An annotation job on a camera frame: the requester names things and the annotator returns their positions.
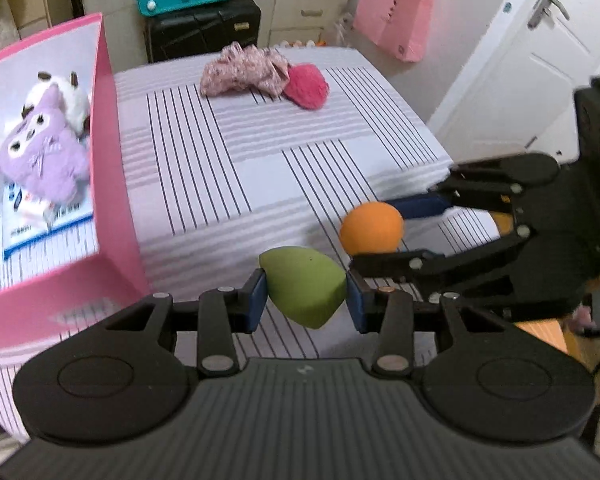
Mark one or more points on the blue wet wipes packet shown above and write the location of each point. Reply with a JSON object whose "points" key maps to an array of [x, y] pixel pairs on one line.
{"points": [[67, 220]]}

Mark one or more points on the purple plush toy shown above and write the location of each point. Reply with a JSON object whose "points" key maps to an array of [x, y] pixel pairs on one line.
{"points": [[35, 155]]}

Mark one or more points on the white door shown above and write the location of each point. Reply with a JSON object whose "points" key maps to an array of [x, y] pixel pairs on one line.
{"points": [[505, 85]]}

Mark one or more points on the pink fluffy puff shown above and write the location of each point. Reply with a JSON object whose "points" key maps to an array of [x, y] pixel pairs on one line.
{"points": [[305, 87]]}

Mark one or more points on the white wet wipes packet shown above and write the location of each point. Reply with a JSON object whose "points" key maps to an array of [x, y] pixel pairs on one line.
{"points": [[27, 207]]}

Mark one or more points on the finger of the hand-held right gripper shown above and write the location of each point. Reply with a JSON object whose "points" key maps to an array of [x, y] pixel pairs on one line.
{"points": [[420, 206], [420, 262]]}

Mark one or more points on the green makeup sponge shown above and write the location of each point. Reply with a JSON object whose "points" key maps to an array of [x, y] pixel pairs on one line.
{"points": [[300, 285]]}

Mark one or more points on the pink floral cloth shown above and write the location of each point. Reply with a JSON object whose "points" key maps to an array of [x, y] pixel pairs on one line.
{"points": [[240, 70]]}

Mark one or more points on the pink paper bag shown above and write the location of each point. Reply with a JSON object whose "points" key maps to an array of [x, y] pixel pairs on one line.
{"points": [[390, 20]]}

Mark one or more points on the white plush toy brown ears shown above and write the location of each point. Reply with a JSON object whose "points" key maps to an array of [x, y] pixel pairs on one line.
{"points": [[72, 105]]}

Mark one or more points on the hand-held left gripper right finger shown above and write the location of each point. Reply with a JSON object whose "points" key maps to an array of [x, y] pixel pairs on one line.
{"points": [[356, 305]]}

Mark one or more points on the orange makeup sponge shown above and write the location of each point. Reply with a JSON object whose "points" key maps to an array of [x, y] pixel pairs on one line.
{"points": [[370, 230]]}

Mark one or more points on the beige wardrobe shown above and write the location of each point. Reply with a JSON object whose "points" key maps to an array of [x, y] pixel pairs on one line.
{"points": [[305, 5]]}

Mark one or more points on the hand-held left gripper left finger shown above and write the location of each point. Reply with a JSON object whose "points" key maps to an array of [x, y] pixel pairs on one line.
{"points": [[255, 305]]}

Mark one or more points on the striped sheet bed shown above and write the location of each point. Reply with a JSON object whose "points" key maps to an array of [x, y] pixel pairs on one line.
{"points": [[260, 125]]}

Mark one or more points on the black suitcase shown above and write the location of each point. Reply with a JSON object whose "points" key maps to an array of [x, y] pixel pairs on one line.
{"points": [[200, 35]]}

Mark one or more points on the pink cardboard box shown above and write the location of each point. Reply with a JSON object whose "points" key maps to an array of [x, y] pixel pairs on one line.
{"points": [[115, 210]]}

